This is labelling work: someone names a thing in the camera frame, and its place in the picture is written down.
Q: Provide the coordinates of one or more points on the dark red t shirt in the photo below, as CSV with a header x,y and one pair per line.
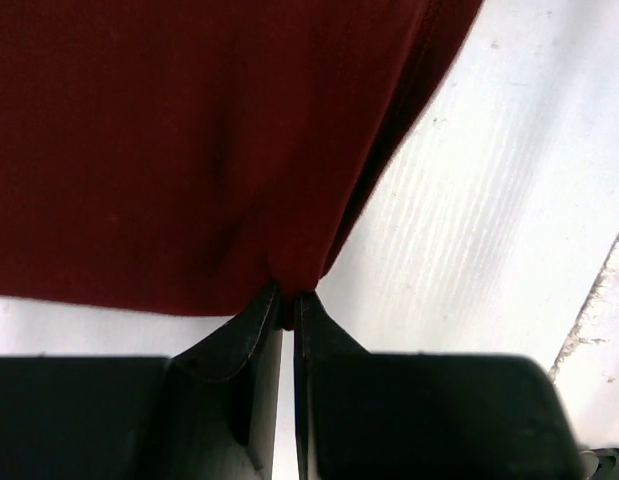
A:
x,y
176,156

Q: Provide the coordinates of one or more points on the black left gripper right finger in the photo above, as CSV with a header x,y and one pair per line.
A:
x,y
364,415

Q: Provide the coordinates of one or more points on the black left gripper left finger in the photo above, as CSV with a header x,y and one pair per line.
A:
x,y
207,413

